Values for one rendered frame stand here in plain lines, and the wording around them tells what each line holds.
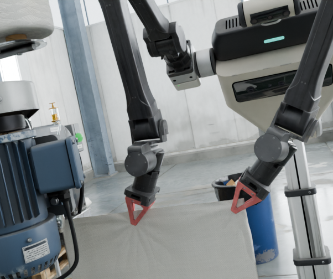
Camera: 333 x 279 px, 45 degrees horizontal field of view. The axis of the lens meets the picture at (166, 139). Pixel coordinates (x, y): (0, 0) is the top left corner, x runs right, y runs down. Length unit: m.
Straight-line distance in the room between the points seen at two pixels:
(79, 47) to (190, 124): 3.16
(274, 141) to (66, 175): 0.40
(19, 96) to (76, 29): 9.26
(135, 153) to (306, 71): 0.40
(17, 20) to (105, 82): 9.00
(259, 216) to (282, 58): 2.07
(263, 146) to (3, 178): 0.49
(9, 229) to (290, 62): 0.89
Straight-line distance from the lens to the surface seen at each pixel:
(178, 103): 9.23
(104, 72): 9.84
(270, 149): 0.83
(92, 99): 9.72
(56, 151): 0.72
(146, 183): 0.98
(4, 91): 0.71
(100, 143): 9.73
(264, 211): 3.23
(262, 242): 3.28
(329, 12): 0.84
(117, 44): 0.91
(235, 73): 1.26
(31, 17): 0.87
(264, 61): 1.28
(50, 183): 0.73
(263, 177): 0.90
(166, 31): 1.15
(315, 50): 0.85
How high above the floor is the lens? 1.32
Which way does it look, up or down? 4 degrees down
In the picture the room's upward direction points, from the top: 11 degrees counter-clockwise
